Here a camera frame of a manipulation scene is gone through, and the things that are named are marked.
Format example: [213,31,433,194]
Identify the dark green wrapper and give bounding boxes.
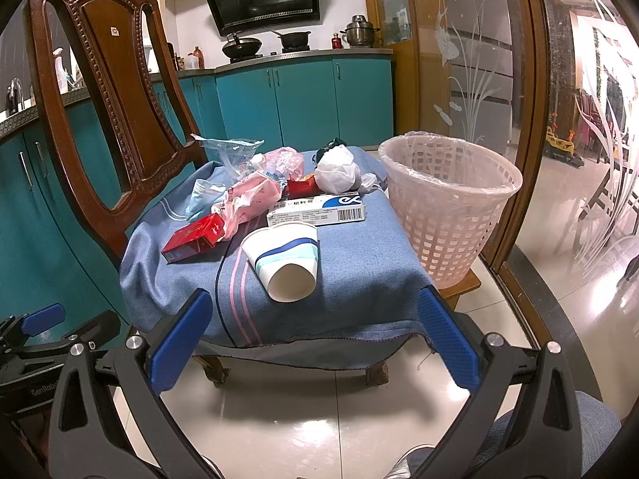
[313,137,347,164]

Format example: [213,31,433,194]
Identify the black wok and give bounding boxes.
[222,34,262,63]

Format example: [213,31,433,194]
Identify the red small bottle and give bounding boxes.
[331,32,343,50]

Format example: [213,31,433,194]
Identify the yellow toy vehicle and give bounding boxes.
[544,125,584,169]

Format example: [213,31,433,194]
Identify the wooden glass display cabinet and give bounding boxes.
[366,0,419,134]

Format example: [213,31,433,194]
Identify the clear plastic bag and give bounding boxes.
[185,134,264,221]

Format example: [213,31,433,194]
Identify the brown sauce bottle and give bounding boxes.
[192,47,205,69]

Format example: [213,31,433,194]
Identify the white spray bottle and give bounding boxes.
[52,48,68,94]

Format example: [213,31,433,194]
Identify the carved wooden chair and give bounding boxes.
[22,0,483,388]

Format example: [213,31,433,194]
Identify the white blue medicine box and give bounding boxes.
[266,194,366,226]

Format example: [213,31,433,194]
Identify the person blue jeans leg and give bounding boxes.
[383,390,623,479]

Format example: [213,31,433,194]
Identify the small red wrapper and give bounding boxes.
[286,173,321,199]

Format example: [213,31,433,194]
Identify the steel stock pot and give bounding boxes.
[340,14,379,48]

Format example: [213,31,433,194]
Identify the white blue paper cup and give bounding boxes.
[240,222,320,303]

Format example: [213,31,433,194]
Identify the white plastic bag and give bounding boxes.
[314,145,379,196]

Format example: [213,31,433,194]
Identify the teal kitchen cabinets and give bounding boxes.
[1,49,394,328]

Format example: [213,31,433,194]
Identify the black cooking pot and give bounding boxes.
[273,30,311,53]

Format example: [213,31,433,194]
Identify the pink plastic bag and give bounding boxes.
[211,147,304,240]

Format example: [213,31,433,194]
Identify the blue striped cloth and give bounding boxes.
[119,162,432,370]

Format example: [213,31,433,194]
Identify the white plastic trash basket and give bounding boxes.
[378,131,523,289]

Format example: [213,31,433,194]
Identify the etched glass sliding door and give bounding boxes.
[416,0,638,415]

